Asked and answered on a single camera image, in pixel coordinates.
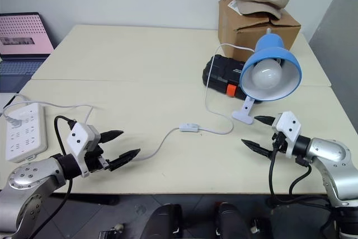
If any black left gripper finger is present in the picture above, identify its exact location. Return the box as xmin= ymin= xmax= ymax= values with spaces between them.
xmin=99 ymin=130 xmax=125 ymax=144
xmin=108 ymin=148 xmax=141 ymax=172

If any white box label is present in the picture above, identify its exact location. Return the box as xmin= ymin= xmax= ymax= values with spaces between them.
xmin=228 ymin=0 xmax=242 ymax=15

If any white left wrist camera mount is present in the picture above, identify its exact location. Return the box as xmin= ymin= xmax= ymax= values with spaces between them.
xmin=66 ymin=123 xmax=101 ymax=178

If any white lamp cord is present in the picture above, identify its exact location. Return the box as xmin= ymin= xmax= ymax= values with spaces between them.
xmin=2 ymin=43 xmax=256 ymax=163

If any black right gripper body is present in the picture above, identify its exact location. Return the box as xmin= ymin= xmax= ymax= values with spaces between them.
xmin=270 ymin=131 xmax=288 ymax=154

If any white power plug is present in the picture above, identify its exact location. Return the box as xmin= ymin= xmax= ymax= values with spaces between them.
xmin=2 ymin=111 xmax=22 ymax=129

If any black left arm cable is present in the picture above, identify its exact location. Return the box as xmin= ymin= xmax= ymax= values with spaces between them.
xmin=27 ymin=115 xmax=78 ymax=239

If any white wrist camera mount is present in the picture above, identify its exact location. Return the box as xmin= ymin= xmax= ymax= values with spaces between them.
xmin=272 ymin=111 xmax=302 ymax=158
xmin=66 ymin=123 xmax=101 ymax=178

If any brown cardboard box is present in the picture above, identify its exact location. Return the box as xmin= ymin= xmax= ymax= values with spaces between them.
xmin=218 ymin=0 xmax=302 ymax=60

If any white light bulb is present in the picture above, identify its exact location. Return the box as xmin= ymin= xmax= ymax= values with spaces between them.
xmin=250 ymin=60 xmax=282 ymax=90

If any dark rounded shape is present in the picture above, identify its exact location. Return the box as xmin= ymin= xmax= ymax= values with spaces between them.
xmin=214 ymin=201 xmax=252 ymax=239
xmin=142 ymin=203 xmax=184 ymax=239

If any white power strip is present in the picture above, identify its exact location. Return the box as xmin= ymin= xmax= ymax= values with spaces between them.
xmin=5 ymin=103 xmax=49 ymax=163

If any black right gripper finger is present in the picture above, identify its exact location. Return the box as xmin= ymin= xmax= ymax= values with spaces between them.
xmin=252 ymin=115 xmax=277 ymax=126
xmin=241 ymin=138 xmax=274 ymax=161

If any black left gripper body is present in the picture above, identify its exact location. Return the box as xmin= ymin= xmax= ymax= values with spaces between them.
xmin=83 ymin=143 xmax=110 ymax=173

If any blue clip desk lamp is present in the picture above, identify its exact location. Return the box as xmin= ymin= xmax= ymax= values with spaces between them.
xmin=232 ymin=27 xmax=303 ymax=124

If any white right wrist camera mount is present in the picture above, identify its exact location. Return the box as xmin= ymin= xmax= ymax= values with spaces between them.
xmin=272 ymin=111 xmax=302 ymax=158

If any laptop with pink screen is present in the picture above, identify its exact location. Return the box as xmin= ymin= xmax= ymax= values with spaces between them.
xmin=0 ymin=12 xmax=55 ymax=93

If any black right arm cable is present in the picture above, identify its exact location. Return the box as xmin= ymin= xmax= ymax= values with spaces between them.
xmin=267 ymin=137 xmax=333 ymax=209

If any white inline cord switch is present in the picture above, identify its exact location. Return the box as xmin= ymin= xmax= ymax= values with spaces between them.
xmin=180 ymin=123 xmax=200 ymax=134

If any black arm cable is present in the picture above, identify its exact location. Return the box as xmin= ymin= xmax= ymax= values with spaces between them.
xmin=27 ymin=115 xmax=78 ymax=239
xmin=267 ymin=137 xmax=333 ymax=209

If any black tool case orange latch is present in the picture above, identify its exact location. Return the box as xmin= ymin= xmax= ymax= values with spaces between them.
xmin=201 ymin=55 xmax=248 ymax=100

